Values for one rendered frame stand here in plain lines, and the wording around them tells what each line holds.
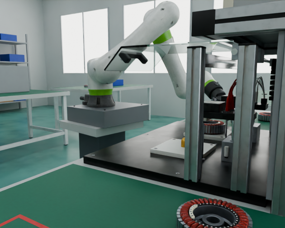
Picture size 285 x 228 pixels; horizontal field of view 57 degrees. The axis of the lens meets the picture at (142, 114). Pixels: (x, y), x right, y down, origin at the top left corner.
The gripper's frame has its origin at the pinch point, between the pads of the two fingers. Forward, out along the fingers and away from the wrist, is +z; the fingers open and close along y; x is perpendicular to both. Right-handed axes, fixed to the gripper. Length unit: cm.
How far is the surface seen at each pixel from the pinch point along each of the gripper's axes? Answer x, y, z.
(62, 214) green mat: -24, -93, 49
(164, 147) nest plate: -17, -61, 29
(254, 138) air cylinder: -18.9, -29.0, 32.4
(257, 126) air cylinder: -22.0, -27.9, 30.1
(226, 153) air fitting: -26, -52, 42
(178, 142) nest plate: -15, -54, 26
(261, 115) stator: -0.3, 14.5, 1.0
